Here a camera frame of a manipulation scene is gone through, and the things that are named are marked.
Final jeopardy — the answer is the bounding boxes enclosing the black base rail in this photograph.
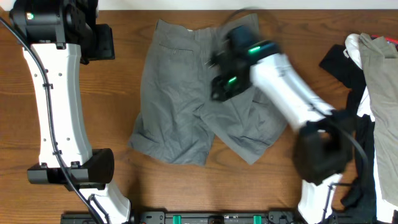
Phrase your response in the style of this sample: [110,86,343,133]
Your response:
[60,210,307,224]

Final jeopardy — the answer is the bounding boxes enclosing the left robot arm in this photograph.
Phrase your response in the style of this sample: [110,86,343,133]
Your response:
[4,0,134,223]

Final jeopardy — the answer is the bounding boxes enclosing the olive grey garment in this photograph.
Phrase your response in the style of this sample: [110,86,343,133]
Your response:
[359,33,397,206]

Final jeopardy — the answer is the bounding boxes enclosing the white garment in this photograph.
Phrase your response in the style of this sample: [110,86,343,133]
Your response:
[345,34,397,223]

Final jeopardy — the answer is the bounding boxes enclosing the red garment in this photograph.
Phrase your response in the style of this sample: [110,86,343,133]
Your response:
[371,35,398,45]

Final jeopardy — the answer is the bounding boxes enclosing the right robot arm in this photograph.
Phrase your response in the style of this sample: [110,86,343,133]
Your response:
[210,26,354,223]

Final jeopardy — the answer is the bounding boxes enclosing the grey shorts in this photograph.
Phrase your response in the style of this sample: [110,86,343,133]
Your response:
[127,20,287,166]

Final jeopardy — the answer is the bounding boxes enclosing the black garment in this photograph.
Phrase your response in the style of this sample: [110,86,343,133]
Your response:
[319,44,376,223]

